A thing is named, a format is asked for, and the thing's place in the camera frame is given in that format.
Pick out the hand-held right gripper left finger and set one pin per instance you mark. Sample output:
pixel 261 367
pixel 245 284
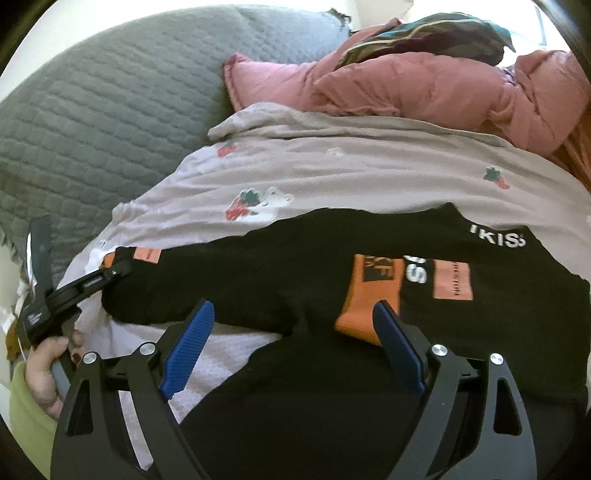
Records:
pixel 190 339

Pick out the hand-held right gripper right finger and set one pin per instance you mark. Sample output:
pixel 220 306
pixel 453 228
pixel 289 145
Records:
pixel 396 344

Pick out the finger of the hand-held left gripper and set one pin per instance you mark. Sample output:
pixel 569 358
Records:
pixel 99 277
pixel 40 251

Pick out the black shirt with orange prints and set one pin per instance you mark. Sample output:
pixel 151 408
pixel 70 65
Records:
pixel 323 286

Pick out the person's left forearm green sleeve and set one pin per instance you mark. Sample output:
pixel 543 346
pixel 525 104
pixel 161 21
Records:
pixel 27 424

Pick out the person's left hand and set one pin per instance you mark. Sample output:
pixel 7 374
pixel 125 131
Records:
pixel 44 369

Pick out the grey quilted bed cover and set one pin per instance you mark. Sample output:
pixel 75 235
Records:
pixel 115 115

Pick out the strawberry printed pale blanket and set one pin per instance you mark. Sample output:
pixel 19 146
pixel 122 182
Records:
pixel 351 161

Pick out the pink comforter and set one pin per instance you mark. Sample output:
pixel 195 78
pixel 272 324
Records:
pixel 415 97

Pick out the dark multicoloured cloth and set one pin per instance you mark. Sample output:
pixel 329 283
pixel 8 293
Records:
pixel 425 39

